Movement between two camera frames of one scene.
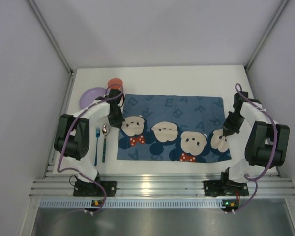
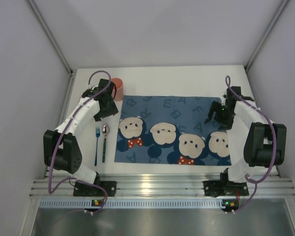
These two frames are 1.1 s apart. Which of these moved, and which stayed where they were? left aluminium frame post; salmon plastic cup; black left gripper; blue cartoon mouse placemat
Moved: black left gripper
Stayed: blue cartoon mouse placemat; salmon plastic cup; left aluminium frame post
